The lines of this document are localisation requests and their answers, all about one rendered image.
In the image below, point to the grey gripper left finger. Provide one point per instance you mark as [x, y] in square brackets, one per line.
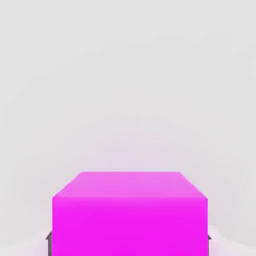
[49, 245]

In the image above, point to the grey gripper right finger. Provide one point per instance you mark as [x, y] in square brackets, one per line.
[209, 246]

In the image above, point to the small magenta cube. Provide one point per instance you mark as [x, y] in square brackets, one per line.
[130, 220]

